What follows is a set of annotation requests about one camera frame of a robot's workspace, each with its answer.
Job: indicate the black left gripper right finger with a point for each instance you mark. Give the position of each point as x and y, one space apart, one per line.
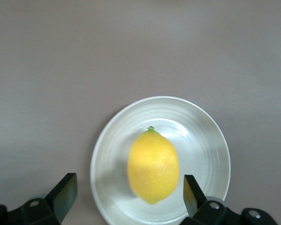
196 206

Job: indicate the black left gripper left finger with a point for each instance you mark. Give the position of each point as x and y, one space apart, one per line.
61 199

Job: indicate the yellow lemon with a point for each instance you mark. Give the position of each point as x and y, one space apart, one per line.
153 166

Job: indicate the beige plate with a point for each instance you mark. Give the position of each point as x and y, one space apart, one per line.
201 145

